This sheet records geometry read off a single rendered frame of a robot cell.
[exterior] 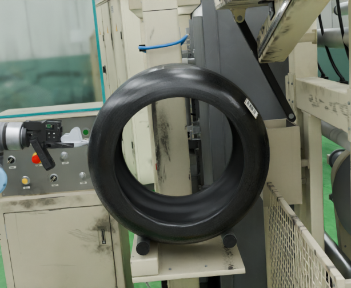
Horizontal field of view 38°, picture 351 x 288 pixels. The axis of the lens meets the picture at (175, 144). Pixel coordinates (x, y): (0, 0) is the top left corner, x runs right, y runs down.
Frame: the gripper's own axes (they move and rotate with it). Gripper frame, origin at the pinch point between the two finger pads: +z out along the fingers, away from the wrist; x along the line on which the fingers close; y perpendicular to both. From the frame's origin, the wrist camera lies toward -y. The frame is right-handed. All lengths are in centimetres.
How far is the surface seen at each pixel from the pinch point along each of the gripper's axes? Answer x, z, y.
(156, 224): -12.4, 23.4, -22.3
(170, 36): 28, 27, 36
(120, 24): 360, -18, 48
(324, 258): -49, 65, -16
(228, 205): -12.6, 45.5, -15.3
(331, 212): 249, 171, -105
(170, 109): 27.5, 27.4, 8.7
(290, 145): 20, 72, -2
